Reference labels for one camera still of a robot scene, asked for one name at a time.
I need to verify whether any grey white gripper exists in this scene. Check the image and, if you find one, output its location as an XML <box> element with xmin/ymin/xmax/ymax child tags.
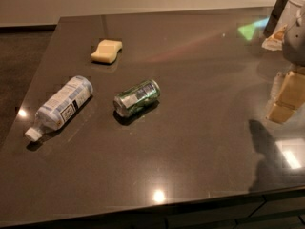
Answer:
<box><xmin>262</xmin><ymin>7</ymin><xmax>305</xmax><ymax>124</ymax></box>

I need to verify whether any white cylindrical canister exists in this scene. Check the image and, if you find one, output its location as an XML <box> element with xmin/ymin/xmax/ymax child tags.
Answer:
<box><xmin>281</xmin><ymin>0</ymin><xmax>305</xmax><ymax>26</ymax></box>

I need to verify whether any yellow sponge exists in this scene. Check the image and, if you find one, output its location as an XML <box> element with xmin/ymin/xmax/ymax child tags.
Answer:
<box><xmin>91</xmin><ymin>40</ymin><xmax>123</xmax><ymax>64</ymax></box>

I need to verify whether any clear plastic water bottle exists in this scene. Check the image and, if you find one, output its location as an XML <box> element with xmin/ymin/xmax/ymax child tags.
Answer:
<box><xmin>25</xmin><ymin>75</ymin><xmax>93</xmax><ymax>142</ymax></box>

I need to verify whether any green soda can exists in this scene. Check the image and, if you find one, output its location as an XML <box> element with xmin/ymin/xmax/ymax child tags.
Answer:
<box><xmin>113</xmin><ymin>79</ymin><xmax>160</xmax><ymax>118</ymax></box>

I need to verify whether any black flat panel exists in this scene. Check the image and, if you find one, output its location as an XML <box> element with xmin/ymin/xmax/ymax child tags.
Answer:
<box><xmin>263</xmin><ymin>0</ymin><xmax>288</xmax><ymax>37</ymax></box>

